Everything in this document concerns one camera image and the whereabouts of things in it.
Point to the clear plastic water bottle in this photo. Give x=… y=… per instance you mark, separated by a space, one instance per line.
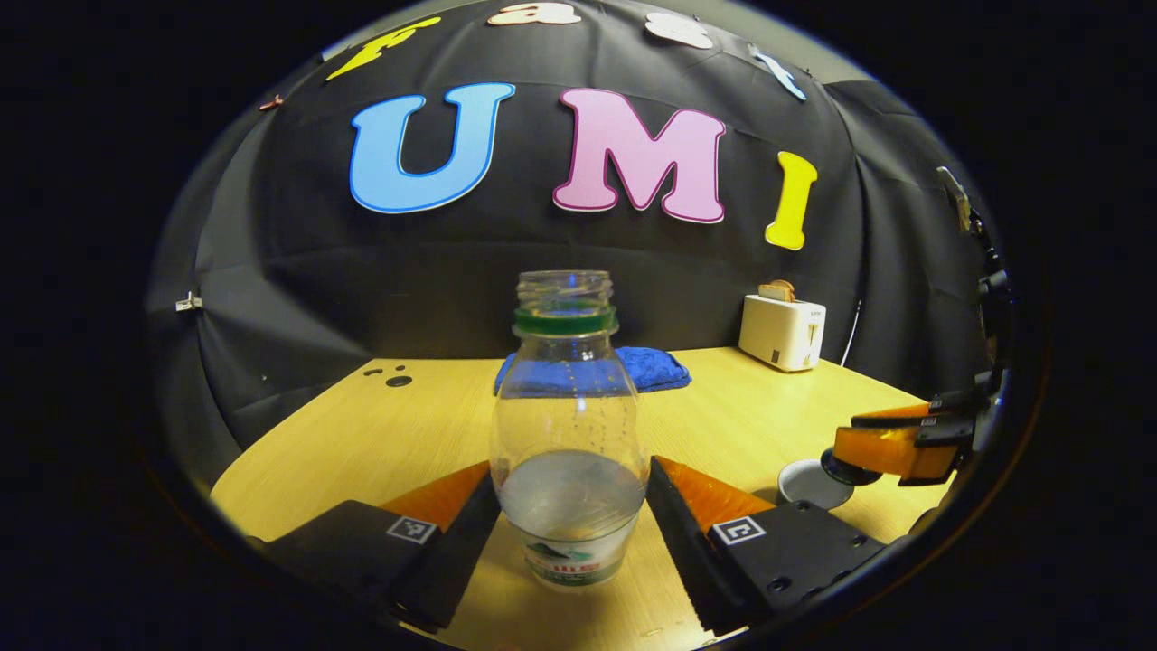
x=569 y=425

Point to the white teacup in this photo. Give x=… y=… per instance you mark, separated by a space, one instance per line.
x=809 y=488

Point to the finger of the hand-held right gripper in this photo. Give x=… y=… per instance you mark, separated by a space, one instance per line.
x=904 y=419
x=881 y=450

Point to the white toaster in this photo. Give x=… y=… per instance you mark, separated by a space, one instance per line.
x=777 y=334

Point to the black camera stand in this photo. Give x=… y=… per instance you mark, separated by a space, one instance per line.
x=990 y=289

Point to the black backdrop cloth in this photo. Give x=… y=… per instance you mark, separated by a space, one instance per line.
x=362 y=271

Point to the toast slice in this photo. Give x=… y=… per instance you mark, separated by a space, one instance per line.
x=777 y=290

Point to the dark teacup lid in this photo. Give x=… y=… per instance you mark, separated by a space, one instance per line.
x=841 y=472

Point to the blue towel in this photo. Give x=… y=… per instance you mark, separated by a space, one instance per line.
x=660 y=369

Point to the copper clip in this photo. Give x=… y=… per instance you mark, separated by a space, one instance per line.
x=271 y=102

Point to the white clip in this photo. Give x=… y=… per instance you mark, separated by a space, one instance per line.
x=188 y=302

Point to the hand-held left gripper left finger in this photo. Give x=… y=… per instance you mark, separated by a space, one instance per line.
x=465 y=551

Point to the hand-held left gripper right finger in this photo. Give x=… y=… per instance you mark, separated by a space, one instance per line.
x=678 y=542

